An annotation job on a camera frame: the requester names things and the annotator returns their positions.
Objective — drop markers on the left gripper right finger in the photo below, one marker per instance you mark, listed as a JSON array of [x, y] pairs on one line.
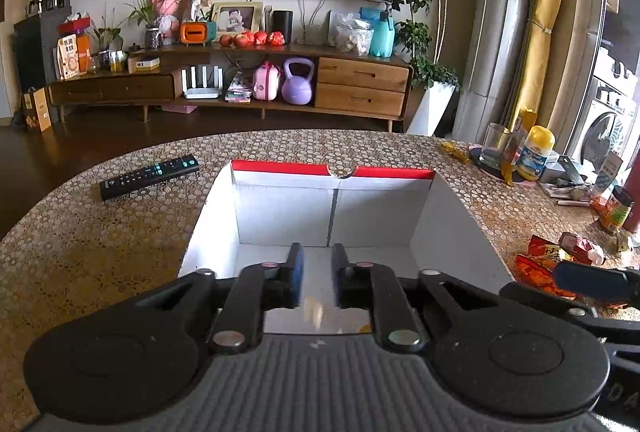
[[375, 288]]

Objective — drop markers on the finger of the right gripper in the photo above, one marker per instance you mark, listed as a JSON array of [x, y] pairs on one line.
[[604, 285]]

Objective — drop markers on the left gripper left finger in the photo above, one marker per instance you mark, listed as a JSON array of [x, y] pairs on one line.
[[244, 300]]

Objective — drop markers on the orange-yellow chips bag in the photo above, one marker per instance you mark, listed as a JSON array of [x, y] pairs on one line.
[[534, 268]]

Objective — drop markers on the red-white packet with bottle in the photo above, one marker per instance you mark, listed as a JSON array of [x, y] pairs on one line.
[[581, 250]]

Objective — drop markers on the white red cardboard box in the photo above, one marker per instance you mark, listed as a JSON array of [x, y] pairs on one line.
[[407, 219]]

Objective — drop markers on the black-lid glass jar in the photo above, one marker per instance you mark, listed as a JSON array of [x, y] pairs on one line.
[[616, 209]]

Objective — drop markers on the stack of books and papers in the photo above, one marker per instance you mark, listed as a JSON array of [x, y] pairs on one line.
[[569, 182]]

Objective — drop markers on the yellow-lid supplement bottle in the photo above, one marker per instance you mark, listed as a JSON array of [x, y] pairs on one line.
[[535, 153]]

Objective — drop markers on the washing machine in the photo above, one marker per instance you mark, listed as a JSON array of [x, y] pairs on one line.
[[606, 120]]

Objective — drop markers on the clear drinking glass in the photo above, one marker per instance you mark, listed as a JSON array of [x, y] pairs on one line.
[[495, 140]]

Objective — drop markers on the black tv remote teal buttons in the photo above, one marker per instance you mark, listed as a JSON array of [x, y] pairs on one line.
[[147, 176]]

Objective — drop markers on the yellow standing pouch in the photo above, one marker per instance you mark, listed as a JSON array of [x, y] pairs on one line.
[[523, 123]]

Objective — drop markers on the purple kettlebell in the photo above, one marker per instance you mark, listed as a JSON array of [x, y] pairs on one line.
[[297, 90]]

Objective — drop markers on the yellow curtain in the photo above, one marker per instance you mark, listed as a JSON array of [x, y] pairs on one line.
[[532, 69]]

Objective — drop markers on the pink small bag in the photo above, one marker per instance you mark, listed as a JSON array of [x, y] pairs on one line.
[[266, 82]]

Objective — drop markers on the white router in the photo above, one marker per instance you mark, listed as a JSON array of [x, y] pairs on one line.
[[202, 82]]

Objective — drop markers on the wooden tv cabinet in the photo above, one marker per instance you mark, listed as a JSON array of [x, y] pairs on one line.
[[344, 84]]

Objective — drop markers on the white standing air conditioner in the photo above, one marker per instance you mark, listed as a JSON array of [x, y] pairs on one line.
[[496, 38]]

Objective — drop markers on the teal spray bottle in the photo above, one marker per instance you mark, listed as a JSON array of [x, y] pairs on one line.
[[383, 26]]

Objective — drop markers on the orange retro radio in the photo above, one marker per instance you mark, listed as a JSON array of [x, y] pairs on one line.
[[198, 32]]

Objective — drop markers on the black speaker cylinder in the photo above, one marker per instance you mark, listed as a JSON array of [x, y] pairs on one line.
[[282, 22]]

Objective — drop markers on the framed photo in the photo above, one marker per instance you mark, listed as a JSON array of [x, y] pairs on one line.
[[233, 18]]

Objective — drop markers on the pink plush toy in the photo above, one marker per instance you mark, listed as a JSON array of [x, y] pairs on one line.
[[166, 19]]

